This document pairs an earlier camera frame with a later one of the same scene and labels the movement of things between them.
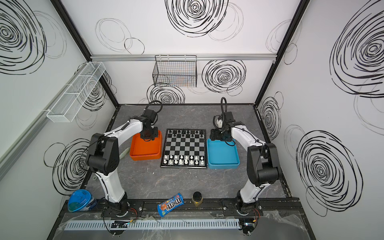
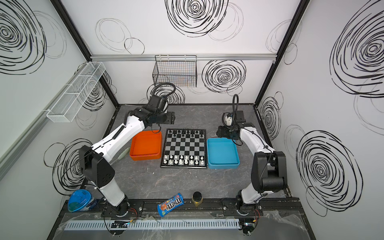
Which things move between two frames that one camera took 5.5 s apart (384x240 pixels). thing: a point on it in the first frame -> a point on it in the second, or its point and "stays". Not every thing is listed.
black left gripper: (149, 135) -> (171, 117)
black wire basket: (175, 71) stays
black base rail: (149, 206) stays
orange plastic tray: (141, 150) stays
